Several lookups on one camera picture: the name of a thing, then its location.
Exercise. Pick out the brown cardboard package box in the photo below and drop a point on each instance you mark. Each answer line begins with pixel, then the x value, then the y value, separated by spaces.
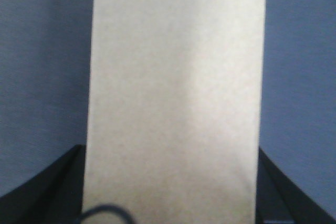
pixel 174 109

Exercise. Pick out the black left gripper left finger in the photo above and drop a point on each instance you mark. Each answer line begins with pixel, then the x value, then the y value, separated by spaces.
pixel 52 196

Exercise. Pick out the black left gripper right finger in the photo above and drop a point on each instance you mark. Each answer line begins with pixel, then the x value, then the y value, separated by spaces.
pixel 280 200

